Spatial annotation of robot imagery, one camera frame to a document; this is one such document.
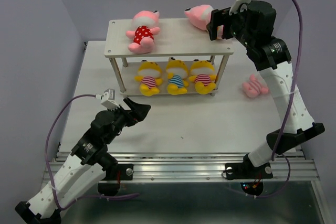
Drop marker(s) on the pink frog toy orange stripes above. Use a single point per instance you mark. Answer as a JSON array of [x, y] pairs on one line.
[[199, 16]]

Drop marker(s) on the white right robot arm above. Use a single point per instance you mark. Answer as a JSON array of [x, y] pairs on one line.
[[252, 25]]

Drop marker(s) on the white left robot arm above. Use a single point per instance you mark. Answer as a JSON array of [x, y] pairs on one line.
[[87, 163]]

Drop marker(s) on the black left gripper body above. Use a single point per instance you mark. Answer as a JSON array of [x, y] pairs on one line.
[[122, 116]]

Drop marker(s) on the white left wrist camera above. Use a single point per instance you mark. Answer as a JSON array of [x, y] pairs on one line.
[[107, 99]]

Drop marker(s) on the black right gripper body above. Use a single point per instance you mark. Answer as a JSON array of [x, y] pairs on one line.
[[237, 25]]

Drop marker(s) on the yellow frog toy blue stripes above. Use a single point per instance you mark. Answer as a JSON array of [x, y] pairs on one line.
[[177, 72]]

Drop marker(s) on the white two-tier shelf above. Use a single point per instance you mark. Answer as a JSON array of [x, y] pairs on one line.
[[178, 38]]

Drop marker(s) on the pink frog toy polka dots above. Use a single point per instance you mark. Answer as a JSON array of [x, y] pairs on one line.
[[144, 26]]

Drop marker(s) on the yellow frog toy red stripes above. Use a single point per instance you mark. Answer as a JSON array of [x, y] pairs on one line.
[[202, 74]]

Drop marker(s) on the aluminium front rail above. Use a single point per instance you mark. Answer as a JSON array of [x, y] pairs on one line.
[[208, 167]]

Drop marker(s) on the yellow frog toy pink stripes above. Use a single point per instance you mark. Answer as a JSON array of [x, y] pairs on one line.
[[149, 76]]

